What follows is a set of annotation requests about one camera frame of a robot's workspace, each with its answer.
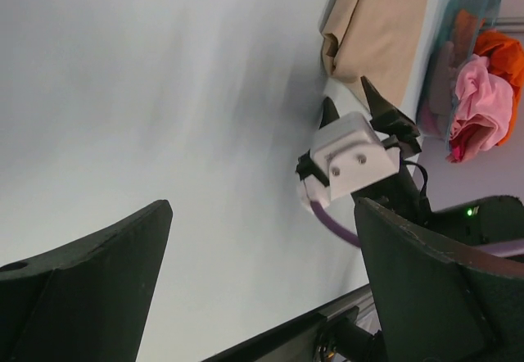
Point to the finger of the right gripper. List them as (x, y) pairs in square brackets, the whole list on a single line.
[(381, 110), (329, 112)]

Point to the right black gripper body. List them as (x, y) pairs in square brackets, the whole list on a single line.
[(404, 193)]

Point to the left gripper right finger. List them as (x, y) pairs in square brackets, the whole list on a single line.
[(438, 299)]

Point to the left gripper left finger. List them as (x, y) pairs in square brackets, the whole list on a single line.
[(89, 299)]

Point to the beige t shirt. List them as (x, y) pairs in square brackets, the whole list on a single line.
[(377, 39)]

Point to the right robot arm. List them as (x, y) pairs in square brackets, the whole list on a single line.
[(493, 224)]

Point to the magenta t shirt in basket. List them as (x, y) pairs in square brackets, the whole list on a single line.
[(457, 150)]

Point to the pink t shirt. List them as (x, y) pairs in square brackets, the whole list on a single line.
[(484, 107)]

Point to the orange t shirt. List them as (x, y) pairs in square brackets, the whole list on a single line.
[(506, 61)]

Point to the teal plastic basket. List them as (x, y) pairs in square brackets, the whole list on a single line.
[(461, 24)]

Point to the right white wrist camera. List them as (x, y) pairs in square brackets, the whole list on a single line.
[(346, 156)]

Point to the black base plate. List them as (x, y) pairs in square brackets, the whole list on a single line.
[(319, 335)]

